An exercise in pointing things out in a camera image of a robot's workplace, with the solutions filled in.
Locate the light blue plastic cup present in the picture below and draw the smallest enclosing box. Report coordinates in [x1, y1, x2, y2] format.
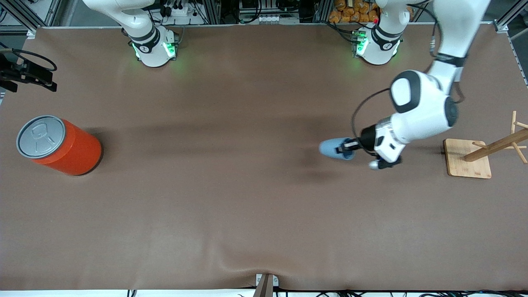
[319, 137, 356, 160]

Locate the wooden cup rack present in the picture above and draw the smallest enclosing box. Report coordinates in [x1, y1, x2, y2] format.
[443, 111, 528, 179]

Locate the orange can with silver lid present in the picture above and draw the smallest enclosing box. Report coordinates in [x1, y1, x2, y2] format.
[16, 115, 103, 177]

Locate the orange snack bag pile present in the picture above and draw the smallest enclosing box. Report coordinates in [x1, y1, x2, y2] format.
[329, 0, 379, 24]

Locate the white connector strip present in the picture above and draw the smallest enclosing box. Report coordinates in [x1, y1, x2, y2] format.
[240, 14, 300, 24]

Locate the brown table mat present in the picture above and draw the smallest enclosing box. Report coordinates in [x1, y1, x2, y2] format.
[0, 25, 528, 291]

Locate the white power strip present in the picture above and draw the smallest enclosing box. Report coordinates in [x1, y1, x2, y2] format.
[159, 0, 207, 18]

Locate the grey metal table clamp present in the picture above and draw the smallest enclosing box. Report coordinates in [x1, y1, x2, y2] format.
[255, 273, 280, 297]

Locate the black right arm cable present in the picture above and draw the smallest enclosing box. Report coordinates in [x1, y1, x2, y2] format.
[0, 41, 57, 71]

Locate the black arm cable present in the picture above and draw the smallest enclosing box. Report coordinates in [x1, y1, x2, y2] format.
[0, 41, 57, 71]
[351, 4, 466, 141]

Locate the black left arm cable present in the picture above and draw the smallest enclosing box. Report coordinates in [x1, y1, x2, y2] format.
[351, 4, 466, 141]

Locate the aluminium frame post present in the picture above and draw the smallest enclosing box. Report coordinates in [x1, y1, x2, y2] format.
[493, 0, 528, 33]
[0, 0, 62, 40]

